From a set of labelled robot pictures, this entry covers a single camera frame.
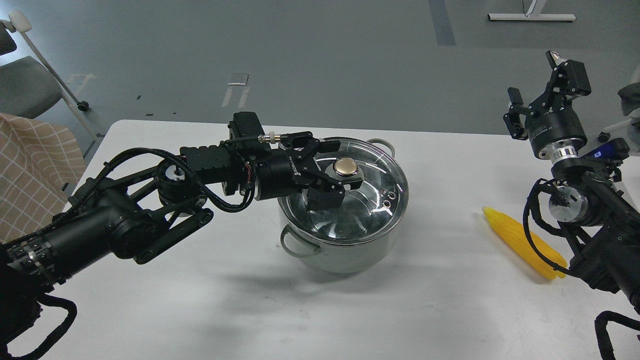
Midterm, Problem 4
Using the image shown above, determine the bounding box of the glass pot lid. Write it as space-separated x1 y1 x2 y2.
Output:
278 137 409 246

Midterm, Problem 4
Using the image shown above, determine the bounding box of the yellow corn cob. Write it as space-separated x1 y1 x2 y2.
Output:
482 206 567 280

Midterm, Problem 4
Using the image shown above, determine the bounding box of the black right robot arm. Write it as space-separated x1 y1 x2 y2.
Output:
503 50 640 312

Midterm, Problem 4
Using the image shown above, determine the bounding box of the white steel cooking pot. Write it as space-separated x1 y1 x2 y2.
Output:
278 137 409 273

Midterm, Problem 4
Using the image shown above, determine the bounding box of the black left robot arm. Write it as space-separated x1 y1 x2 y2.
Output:
1 112 363 360

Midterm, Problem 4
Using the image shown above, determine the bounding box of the beige checkered cloth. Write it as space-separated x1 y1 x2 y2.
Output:
0 113 86 244

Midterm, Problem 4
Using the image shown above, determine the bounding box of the white desk leg base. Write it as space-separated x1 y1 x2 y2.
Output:
486 0 577 23

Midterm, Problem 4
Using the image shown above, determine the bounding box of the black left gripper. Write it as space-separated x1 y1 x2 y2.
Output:
254 131 364 211

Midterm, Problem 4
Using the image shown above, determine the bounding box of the grey chair at right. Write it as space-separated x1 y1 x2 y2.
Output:
596 66 640 157

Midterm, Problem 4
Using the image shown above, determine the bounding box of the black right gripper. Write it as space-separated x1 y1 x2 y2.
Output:
503 50 592 160

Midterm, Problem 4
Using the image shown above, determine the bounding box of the grey office chair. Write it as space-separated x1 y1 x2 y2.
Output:
0 10 99 142

